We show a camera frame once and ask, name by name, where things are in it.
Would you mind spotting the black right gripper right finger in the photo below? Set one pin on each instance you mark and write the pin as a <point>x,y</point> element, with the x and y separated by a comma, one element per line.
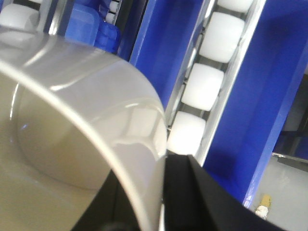
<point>194,201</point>

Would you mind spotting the stainless steel shelf frame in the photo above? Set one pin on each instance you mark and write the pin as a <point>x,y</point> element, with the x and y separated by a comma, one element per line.
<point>230,69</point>

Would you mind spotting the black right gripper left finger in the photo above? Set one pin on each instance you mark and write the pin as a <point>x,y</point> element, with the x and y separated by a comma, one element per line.
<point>110,209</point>

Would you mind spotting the white bin upper left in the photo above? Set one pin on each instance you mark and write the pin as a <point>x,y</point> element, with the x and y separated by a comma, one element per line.
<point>19,17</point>

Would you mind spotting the blue crate beside shelf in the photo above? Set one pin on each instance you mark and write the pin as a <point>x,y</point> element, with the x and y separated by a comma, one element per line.
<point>166,31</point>

